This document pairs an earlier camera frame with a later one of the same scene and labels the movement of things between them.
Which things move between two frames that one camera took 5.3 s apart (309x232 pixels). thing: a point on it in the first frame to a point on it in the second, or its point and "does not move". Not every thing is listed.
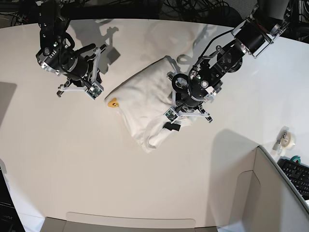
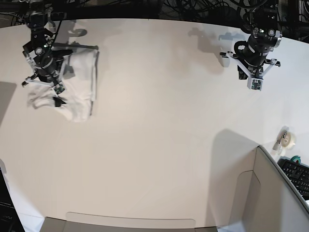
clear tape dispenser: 285,141 does not move
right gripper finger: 170,74 to 242,75
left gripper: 89,78 to 49,75
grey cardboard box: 270,201 does not move
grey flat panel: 7,90 does not move
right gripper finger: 210,119 to 278,63
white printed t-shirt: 142,101 to 79,74
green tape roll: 296,157 does not move
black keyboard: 298,173 does not move
